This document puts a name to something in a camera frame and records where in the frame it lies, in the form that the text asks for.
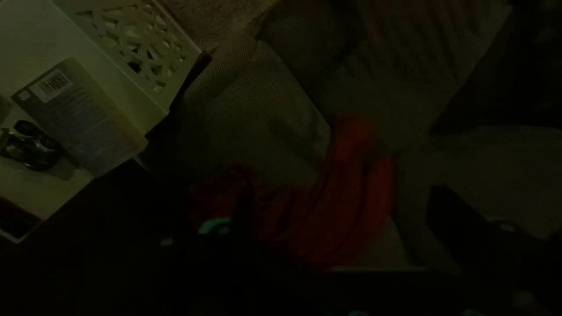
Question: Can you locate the orange blanket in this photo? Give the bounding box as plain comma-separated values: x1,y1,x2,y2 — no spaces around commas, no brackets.
190,114,395,274

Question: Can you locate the small black and green object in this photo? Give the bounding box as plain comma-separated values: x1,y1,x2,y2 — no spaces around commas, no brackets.
0,117,67,172

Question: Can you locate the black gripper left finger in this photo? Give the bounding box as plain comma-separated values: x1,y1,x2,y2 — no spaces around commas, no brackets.
228,173,267,237

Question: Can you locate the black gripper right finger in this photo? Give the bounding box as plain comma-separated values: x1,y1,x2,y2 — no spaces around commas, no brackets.
427,184,516,272

